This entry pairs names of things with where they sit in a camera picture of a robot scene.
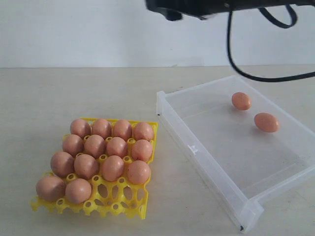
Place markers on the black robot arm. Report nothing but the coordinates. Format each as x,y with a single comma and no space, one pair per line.
256,4

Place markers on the brown egg cluster front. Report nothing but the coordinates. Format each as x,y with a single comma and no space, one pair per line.
117,146

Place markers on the brown egg bin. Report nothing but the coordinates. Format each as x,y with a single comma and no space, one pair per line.
95,146
78,191
112,168
50,188
73,144

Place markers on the brown egg cluster back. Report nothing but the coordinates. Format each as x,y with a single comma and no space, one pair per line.
241,101

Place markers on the clear plastic bin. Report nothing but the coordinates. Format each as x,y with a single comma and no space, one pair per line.
245,166

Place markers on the brown egg cluster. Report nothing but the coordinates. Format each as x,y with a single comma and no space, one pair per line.
138,172
142,150
241,101
267,122
86,166
62,164
117,146

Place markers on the yellow plastic egg tray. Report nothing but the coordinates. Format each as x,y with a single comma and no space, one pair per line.
118,197

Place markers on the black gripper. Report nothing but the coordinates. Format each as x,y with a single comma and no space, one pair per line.
174,10

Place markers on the brown egg bin front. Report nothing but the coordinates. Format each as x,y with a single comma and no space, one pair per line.
95,146

